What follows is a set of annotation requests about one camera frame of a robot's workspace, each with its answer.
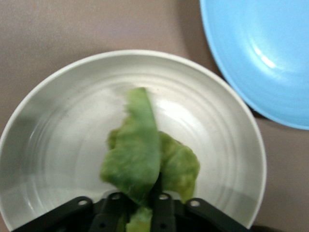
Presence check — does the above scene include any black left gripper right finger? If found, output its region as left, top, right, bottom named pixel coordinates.
left=149, top=178, right=253, bottom=232

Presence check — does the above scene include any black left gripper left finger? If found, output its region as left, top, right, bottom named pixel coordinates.
left=13, top=190, right=130, bottom=232

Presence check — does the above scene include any green lettuce leaf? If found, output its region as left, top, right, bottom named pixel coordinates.
left=99, top=87, right=201, bottom=232

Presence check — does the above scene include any beige round plate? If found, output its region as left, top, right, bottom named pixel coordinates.
left=0, top=49, right=268, bottom=232

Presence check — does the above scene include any blue round plate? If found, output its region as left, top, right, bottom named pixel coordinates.
left=199, top=0, right=309, bottom=131

